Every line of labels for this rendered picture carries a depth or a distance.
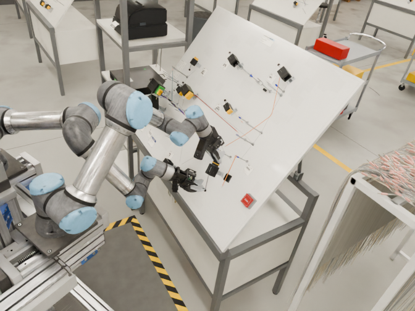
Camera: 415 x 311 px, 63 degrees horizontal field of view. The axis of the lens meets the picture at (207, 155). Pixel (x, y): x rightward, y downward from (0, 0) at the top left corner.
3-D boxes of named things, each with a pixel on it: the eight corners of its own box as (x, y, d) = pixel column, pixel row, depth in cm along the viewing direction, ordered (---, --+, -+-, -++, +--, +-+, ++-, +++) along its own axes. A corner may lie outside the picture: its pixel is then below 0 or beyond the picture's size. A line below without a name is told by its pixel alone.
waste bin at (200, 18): (217, 53, 613) (221, 18, 575) (193, 55, 596) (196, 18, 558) (206, 45, 645) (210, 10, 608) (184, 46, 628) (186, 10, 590)
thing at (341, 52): (316, 137, 423) (346, 53, 357) (285, 119, 452) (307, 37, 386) (358, 116, 477) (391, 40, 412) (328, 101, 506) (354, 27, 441)
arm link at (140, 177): (126, 190, 164) (138, 177, 158) (133, 175, 173) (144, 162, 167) (141, 199, 166) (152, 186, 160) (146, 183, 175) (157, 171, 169)
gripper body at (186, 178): (196, 184, 167) (176, 176, 161) (186, 191, 172) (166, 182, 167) (197, 171, 171) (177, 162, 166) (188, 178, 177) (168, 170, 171)
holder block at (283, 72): (287, 66, 174) (278, 58, 167) (296, 81, 168) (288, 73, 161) (280, 72, 176) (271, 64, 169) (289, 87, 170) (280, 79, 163)
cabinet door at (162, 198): (170, 228, 235) (172, 186, 211) (139, 180, 270) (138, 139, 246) (173, 228, 236) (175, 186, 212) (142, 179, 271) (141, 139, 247)
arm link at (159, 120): (77, 95, 122) (153, 130, 165) (96, 107, 117) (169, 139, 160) (92, 66, 121) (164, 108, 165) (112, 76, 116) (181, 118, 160)
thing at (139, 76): (126, 99, 239) (125, 90, 235) (109, 78, 262) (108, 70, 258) (168, 91, 254) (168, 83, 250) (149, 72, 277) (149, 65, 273)
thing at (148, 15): (125, 41, 216) (123, 9, 205) (112, 29, 231) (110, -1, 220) (168, 37, 231) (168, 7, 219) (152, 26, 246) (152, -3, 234)
